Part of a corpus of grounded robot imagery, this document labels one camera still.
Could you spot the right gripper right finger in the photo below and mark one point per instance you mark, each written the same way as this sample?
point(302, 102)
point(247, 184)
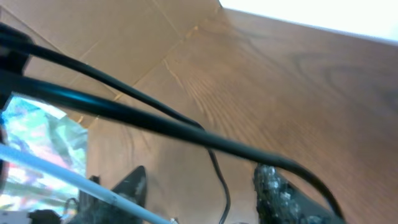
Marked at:
point(280, 202)

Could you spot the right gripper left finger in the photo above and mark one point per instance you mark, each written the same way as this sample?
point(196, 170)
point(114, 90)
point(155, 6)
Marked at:
point(132, 189)

